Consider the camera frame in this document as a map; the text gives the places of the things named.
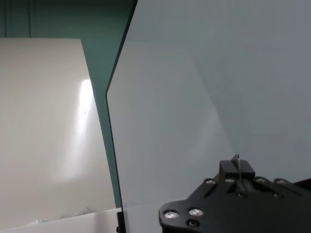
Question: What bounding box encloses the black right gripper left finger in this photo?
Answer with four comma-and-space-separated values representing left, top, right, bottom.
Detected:
203, 158, 242, 196

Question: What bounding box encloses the black metal table frame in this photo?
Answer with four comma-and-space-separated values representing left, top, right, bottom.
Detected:
116, 210, 127, 233

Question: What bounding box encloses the white flat board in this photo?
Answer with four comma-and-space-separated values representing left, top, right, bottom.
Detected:
0, 37, 122, 233

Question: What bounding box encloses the black robot print poster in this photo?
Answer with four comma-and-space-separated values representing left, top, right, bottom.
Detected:
108, 40, 242, 212

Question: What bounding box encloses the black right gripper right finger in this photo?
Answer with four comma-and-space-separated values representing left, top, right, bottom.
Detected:
240, 164, 300, 199

